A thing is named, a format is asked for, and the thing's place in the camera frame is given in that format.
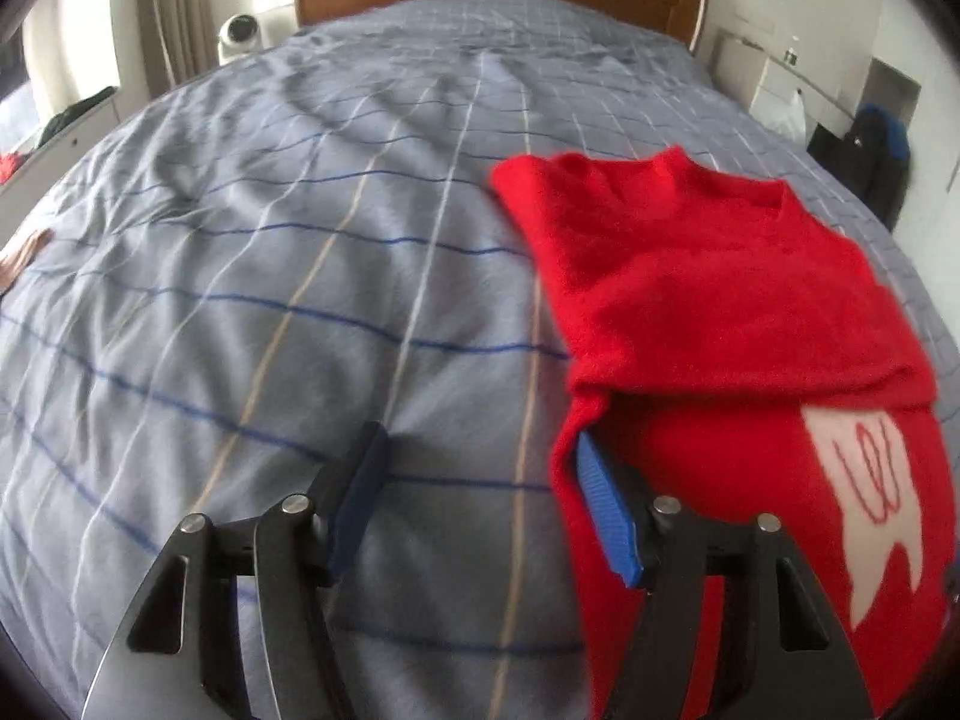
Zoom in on red knit sweater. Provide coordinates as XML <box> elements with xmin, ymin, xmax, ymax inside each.
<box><xmin>491</xmin><ymin>148</ymin><xmax>957</xmax><ymax>712</ymax></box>

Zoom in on folded green pink clothes pile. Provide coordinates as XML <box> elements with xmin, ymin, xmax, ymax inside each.
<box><xmin>0</xmin><ymin>229</ymin><xmax>53</xmax><ymax>296</ymax></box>

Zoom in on dark clothes on cabinet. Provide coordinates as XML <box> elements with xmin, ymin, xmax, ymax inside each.
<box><xmin>37</xmin><ymin>86</ymin><xmax>119</xmax><ymax>148</ymax></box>

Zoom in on blue-grey plaid bed cover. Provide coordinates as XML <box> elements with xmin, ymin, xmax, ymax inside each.
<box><xmin>2</xmin><ymin>0</ymin><xmax>958</xmax><ymax>718</ymax></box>

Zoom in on dark jacket on chair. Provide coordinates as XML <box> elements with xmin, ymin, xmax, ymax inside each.
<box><xmin>807</xmin><ymin>104</ymin><xmax>911</xmax><ymax>231</ymax></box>

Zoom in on white window-side cabinet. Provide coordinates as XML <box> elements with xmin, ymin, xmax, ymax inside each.
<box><xmin>0</xmin><ymin>93</ymin><xmax>121</xmax><ymax>242</ymax></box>

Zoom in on white plastic bag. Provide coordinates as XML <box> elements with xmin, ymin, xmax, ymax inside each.
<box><xmin>765</xmin><ymin>88</ymin><xmax>807</xmax><ymax>146</ymax></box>

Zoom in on white bedside dresser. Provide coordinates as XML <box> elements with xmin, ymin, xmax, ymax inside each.
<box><xmin>713</xmin><ymin>36</ymin><xmax>853</xmax><ymax>146</ymax></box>

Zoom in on beige curtain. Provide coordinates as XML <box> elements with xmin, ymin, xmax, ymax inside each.
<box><xmin>139</xmin><ymin>0</ymin><xmax>217</xmax><ymax>98</ymax></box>

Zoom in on white round bedside device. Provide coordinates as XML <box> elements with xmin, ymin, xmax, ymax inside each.
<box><xmin>217</xmin><ymin>13</ymin><xmax>263</xmax><ymax>67</ymax></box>

